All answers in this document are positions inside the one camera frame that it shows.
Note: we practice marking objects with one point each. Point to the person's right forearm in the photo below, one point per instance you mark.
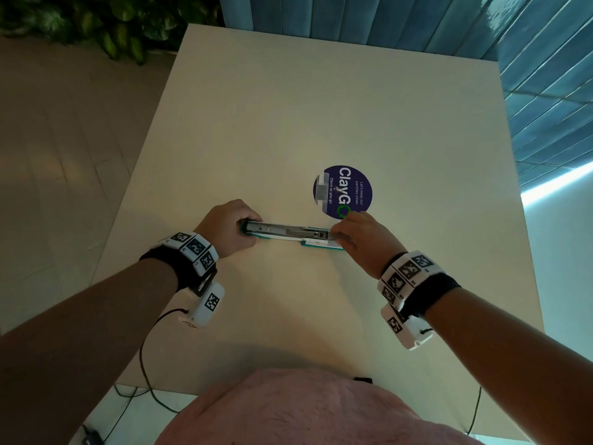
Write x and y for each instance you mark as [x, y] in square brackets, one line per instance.
[514, 361]

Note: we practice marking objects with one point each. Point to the person's left forearm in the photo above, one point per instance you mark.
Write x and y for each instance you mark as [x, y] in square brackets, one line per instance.
[69, 352]

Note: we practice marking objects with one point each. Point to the right wrist camera with markers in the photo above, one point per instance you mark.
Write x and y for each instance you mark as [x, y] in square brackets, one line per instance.
[410, 291]

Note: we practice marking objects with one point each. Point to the left wrist camera with markers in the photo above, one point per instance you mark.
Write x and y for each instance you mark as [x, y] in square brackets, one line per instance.
[194, 268]

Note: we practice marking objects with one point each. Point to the person's left hand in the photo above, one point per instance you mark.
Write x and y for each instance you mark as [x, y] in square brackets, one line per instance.
[224, 229]

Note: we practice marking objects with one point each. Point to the person's left fingers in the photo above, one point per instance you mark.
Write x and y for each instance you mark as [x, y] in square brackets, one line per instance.
[245, 229]

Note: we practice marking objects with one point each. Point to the round purple sticker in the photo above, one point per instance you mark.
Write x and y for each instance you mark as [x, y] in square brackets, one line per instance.
[343, 192]

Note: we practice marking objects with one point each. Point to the wrist camera with markers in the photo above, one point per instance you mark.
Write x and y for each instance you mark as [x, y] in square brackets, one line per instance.
[194, 268]
[410, 291]

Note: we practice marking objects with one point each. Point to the green leafy plant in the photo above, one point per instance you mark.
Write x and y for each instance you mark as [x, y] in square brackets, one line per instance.
[111, 23]

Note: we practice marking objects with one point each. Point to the person's right fingers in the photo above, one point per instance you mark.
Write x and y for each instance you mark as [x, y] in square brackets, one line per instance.
[342, 232]

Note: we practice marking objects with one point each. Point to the person's pink shirt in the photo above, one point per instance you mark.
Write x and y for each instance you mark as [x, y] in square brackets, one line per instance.
[296, 410]

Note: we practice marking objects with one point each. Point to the green stapler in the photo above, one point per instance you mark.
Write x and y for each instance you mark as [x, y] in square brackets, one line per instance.
[289, 233]

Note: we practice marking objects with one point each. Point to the person's right hand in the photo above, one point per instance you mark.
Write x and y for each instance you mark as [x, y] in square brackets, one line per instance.
[367, 245]

